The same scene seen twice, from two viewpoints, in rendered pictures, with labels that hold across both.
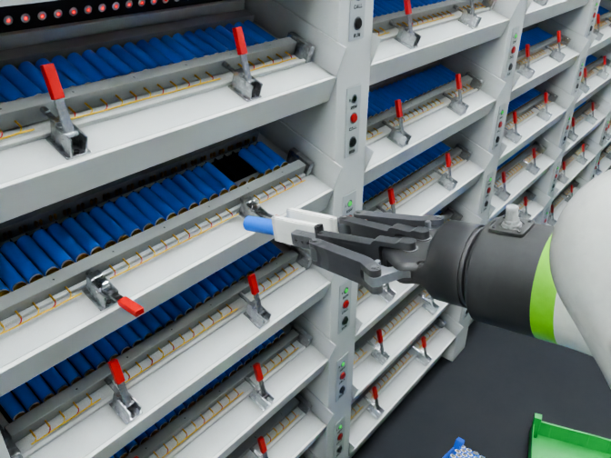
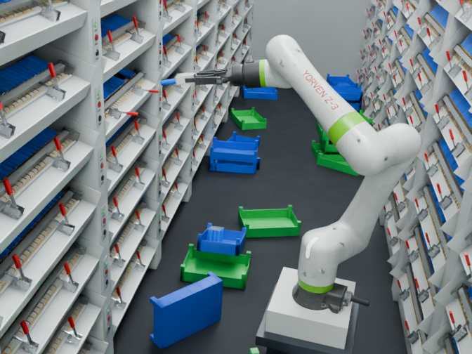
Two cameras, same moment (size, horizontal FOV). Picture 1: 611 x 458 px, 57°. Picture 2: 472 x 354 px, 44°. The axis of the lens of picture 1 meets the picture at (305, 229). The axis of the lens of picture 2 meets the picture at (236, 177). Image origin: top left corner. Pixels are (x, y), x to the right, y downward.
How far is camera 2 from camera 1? 1.53 m
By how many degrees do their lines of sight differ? 30
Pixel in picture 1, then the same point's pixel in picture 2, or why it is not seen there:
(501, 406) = (220, 213)
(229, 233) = (134, 98)
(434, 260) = (234, 72)
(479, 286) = (247, 75)
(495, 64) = (189, 29)
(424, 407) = (183, 223)
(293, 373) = (145, 178)
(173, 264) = (126, 107)
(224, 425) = (130, 196)
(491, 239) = (247, 64)
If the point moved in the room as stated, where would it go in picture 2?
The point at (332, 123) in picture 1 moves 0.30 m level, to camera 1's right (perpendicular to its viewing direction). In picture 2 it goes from (154, 54) to (220, 49)
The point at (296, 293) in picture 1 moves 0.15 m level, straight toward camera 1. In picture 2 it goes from (146, 133) to (162, 146)
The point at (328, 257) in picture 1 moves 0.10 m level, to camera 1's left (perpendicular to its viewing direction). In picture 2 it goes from (203, 80) to (176, 83)
